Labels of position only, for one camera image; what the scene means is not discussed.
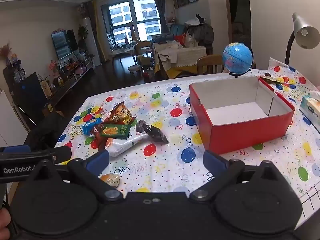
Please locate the television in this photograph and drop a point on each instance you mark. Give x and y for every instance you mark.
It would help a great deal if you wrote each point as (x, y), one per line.
(63, 43)

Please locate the gold and red snack packet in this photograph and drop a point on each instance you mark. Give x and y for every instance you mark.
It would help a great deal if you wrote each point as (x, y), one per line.
(122, 115)

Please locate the small round stool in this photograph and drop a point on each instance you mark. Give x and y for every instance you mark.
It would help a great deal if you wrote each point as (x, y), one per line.
(135, 68)

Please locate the large window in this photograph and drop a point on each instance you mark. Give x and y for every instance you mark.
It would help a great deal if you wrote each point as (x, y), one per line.
(120, 15)

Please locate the tissue pack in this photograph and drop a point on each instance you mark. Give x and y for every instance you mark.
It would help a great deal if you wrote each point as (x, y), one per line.
(311, 107)

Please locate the person's left hand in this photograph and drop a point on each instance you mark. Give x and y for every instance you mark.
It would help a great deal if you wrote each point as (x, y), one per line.
(4, 220)

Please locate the flat yellow-green wrapper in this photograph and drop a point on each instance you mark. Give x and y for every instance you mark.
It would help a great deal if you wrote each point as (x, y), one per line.
(272, 79)

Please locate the brown snack packet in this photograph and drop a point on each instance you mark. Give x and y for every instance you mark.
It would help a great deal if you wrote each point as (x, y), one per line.
(98, 140)

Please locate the pile of clothes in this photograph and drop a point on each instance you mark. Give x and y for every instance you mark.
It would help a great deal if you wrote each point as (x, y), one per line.
(200, 32)

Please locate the grey curtain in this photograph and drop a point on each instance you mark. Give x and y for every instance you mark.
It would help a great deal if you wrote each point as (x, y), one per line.
(160, 5)

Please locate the black snack packet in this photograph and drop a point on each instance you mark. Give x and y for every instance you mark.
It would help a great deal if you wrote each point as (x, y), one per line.
(156, 133)

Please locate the small yellow snack packet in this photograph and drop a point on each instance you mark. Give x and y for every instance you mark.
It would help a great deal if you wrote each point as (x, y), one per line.
(111, 180)

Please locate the balloon print tablecloth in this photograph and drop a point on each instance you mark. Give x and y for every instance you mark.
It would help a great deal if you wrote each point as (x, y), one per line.
(162, 100)

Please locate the sofa with cream cover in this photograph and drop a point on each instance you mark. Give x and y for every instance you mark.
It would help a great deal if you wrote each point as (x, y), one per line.
(185, 55)

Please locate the television cabinet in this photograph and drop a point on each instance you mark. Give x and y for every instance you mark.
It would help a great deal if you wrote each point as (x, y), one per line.
(75, 80)

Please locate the grey desk lamp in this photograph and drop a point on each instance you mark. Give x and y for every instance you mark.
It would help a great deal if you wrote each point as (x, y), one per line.
(303, 30)

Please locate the blue snack packet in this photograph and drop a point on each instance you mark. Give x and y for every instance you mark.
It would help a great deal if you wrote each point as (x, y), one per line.
(88, 127)

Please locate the blue globe on black stand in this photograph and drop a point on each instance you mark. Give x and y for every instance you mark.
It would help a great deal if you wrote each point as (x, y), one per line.
(237, 56)

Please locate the white standing air conditioner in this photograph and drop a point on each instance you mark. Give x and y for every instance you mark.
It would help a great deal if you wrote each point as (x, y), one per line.
(91, 42)

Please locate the dark cloth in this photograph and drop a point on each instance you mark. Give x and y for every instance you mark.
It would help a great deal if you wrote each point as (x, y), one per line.
(45, 130)

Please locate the potted plant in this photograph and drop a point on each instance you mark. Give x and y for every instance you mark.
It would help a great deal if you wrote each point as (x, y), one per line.
(83, 33)

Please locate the white snack packet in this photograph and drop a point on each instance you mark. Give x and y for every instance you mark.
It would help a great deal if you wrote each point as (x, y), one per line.
(122, 146)

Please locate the red cardboard box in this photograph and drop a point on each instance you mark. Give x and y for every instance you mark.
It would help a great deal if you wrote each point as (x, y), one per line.
(237, 135)

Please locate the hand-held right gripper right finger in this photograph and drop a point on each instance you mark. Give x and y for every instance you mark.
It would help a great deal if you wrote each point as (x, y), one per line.
(215, 162)

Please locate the green snack packet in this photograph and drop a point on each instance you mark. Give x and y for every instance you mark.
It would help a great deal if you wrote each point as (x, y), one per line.
(117, 130)

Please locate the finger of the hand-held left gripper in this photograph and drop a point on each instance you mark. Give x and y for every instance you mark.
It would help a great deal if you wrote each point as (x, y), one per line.
(57, 153)
(17, 149)

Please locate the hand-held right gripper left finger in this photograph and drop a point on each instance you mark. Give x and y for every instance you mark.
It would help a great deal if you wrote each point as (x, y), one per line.
(98, 161)

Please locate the black cabinet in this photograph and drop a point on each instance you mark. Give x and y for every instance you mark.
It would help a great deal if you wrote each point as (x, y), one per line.
(27, 92)

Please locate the yellow wooden chair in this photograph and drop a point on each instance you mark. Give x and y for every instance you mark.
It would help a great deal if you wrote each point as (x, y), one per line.
(142, 46)

